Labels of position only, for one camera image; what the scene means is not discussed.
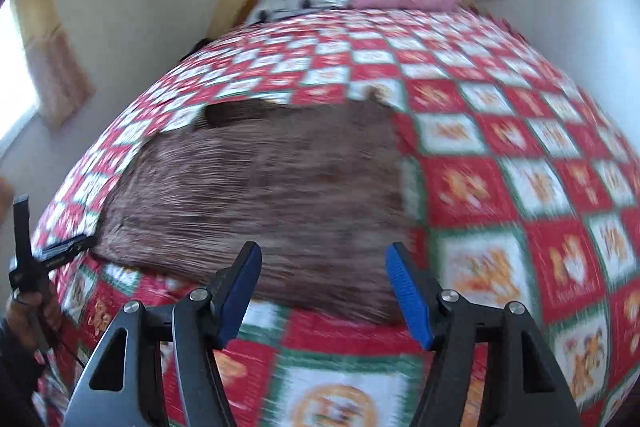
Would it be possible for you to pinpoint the brown knitted sun-pattern sweater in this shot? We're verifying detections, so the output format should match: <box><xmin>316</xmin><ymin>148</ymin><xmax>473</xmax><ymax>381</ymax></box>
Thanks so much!
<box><xmin>92</xmin><ymin>98</ymin><xmax>432</xmax><ymax>327</ymax></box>

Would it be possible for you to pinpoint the yellow sheer curtain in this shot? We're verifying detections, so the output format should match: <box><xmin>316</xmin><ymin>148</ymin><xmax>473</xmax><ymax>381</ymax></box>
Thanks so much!
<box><xmin>9</xmin><ymin>0</ymin><xmax>97</xmax><ymax>131</ymax></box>

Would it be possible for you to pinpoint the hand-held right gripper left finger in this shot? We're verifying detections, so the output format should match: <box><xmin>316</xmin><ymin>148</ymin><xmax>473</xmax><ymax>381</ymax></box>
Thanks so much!
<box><xmin>62</xmin><ymin>241</ymin><xmax>263</xmax><ymax>427</ymax></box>

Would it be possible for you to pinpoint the dark cloth beside bed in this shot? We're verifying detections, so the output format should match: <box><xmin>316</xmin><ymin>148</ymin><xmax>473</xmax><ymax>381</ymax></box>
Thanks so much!
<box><xmin>181</xmin><ymin>36</ymin><xmax>210</xmax><ymax>60</ymax></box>

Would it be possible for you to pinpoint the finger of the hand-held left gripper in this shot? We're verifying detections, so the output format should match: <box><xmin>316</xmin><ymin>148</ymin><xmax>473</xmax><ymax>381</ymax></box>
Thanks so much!
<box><xmin>35</xmin><ymin>234</ymin><xmax>96</xmax><ymax>271</ymax></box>
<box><xmin>12</xmin><ymin>195</ymin><xmax>34</xmax><ymax>260</ymax></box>

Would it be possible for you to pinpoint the person's left forearm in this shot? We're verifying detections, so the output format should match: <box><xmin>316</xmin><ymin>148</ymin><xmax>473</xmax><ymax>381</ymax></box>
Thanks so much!
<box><xmin>0</xmin><ymin>317</ymin><xmax>50</xmax><ymax>427</ymax></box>

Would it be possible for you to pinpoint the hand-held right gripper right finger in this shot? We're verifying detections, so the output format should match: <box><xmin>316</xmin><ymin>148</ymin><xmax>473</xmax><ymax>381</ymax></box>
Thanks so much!
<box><xmin>385</xmin><ymin>241</ymin><xmax>583</xmax><ymax>427</ymax></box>

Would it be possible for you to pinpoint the person's left hand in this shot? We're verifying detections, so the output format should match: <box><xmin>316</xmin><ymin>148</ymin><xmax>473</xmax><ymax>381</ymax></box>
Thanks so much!
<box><xmin>6</xmin><ymin>289</ymin><xmax>63</xmax><ymax>350</ymax></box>

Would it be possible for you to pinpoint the red checkered printed quilt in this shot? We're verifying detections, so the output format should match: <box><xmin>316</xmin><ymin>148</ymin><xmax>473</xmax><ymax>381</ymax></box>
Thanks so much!
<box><xmin>30</xmin><ymin>4</ymin><xmax>640</xmax><ymax>427</ymax></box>

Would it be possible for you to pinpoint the large side window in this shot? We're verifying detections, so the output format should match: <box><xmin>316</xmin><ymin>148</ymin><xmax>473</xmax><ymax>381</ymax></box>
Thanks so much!
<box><xmin>0</xmin><ymin>0</ymin><xmax>42</xmax><ymax>152</ymax></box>

